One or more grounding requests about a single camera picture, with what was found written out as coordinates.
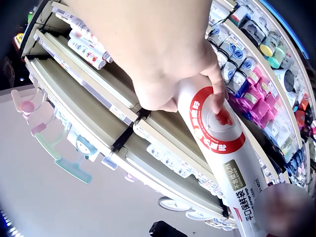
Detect person's right hand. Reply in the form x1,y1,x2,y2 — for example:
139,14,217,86
59,0,229,114

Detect rack of pastel hanging goods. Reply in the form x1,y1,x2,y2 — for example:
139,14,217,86
11,88,100,184

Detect full shop shelf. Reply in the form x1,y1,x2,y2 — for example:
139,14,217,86
19,0,316,232

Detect person's right fingers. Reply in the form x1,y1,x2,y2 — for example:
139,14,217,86
200,39,229,114

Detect white roll with red label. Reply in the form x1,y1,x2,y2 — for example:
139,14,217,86
173,74,270,237

